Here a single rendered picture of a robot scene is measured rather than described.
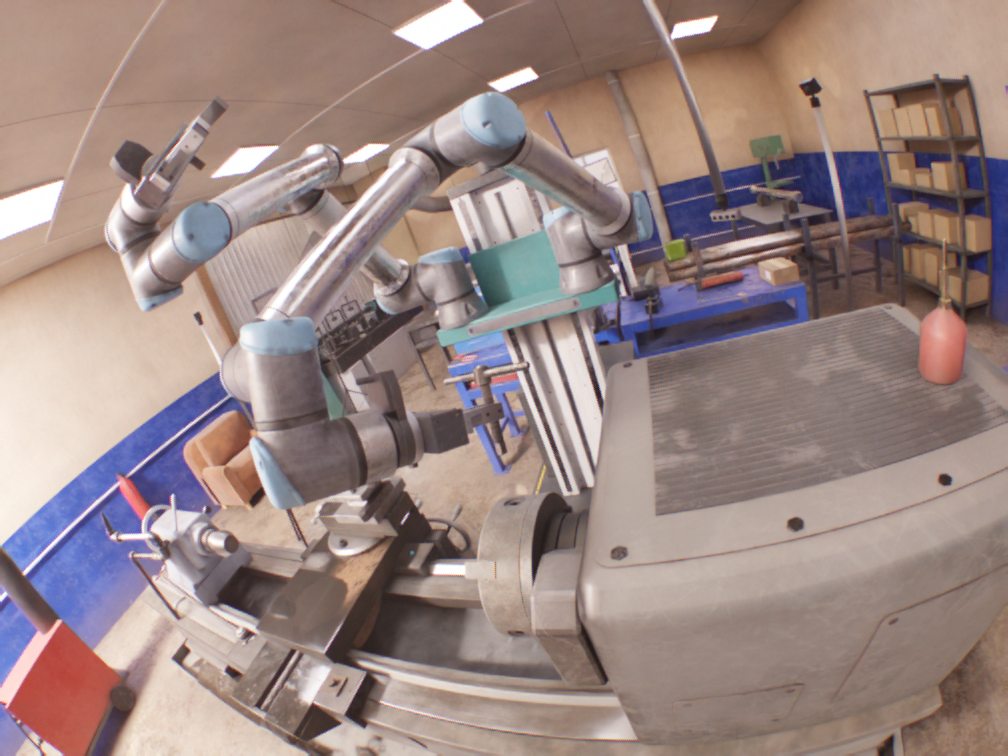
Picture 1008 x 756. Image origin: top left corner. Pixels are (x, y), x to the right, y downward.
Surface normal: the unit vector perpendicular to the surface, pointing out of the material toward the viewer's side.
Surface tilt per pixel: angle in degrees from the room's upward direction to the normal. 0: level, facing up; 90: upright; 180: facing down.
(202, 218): 91
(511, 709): 0
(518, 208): 90
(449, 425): 81
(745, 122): 90
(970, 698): 0
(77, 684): 90
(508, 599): 61
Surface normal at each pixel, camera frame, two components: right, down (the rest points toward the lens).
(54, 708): 0.94, -0.34
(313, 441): 0.83, -0.05
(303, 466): 0.56, -0.05
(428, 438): -0.74, 0.18
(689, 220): -0.26, 0.46
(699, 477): -0.35, -0.87
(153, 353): 0.90, -0.20
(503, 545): -0.42, -0.60
